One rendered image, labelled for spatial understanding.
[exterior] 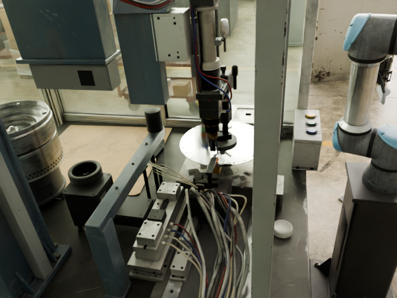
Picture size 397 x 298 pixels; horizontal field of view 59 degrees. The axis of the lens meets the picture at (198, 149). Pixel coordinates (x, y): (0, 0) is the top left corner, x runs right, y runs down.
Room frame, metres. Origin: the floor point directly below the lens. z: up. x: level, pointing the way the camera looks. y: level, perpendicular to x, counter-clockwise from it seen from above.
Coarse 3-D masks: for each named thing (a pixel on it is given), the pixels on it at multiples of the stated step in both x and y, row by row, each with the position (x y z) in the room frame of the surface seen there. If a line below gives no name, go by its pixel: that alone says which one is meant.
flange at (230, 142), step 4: (232, 136) 1.16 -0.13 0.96; (224, 140) 1.12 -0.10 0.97; (228, 140) 1.13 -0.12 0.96; (232, 140) 1.13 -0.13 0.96; (236, 140) 1.13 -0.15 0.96; (220, 144) 1.11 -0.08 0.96; (224, 144) 1.10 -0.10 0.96; (228, 144) 1.10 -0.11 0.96; (232, 144) 1.10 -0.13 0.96; (220, 148) 1.09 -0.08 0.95; (224, 148) 1.09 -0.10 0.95
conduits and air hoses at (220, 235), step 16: (176, 176) 0.97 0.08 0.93; (208, 192) 0.90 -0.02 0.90; (208, 208) 0.82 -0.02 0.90; (224, 208) 0.83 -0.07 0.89; (176, 224) 0.83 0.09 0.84; (192, 224) 0.80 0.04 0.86; (224, 224) 0.77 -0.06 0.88; (240, 224) 0.75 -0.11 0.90; (176, 240) 0.77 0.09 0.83; (192, 240) 0.79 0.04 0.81; (224, 240) 0.72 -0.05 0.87; (224, 256) 0.70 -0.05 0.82; (240, 256) 0.70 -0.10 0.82; (224, 272) 0.66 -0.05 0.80; (240, 272) 0.66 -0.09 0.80; (208, 288) 0.62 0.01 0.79; (224, 288) 0.61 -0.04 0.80; (240, 288) 0.61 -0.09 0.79
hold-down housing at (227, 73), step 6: (222, 66) 1.06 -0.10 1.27; (222, 72) 1.06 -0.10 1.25; (228, 72) 1.07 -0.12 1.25; (222, 78) 1.04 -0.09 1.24; (228, 78) 1.04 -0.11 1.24; (228, 90) 1.04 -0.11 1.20; (222, 102) 1.05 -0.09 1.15; (228, 102) 1.06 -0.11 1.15; (222, 108) 1.06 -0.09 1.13; (228, 108) 1.06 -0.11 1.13; (222, 114) 1.05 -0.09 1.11; (228, 114) 1.04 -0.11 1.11; (222, 120) 1.05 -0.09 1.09; (228, 120) 1.04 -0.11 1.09
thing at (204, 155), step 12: (192, 132) 1.23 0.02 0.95; (204, 132) 1.22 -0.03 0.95; (240, 132) 1.20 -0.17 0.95; (252, 132) 1.19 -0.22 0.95; (180, 144) 1.15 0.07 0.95; (192, 144) 1.14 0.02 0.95; (204, 144) 1.13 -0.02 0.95; (240, 144) 1.11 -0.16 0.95; (252, 144) 1.10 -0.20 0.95; (192, 156) 1.06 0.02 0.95; (204, 156) 1.05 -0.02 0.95; (216, 156) 1.04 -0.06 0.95; (228, 156) 1.04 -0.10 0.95; (240, 156) 1.03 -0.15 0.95
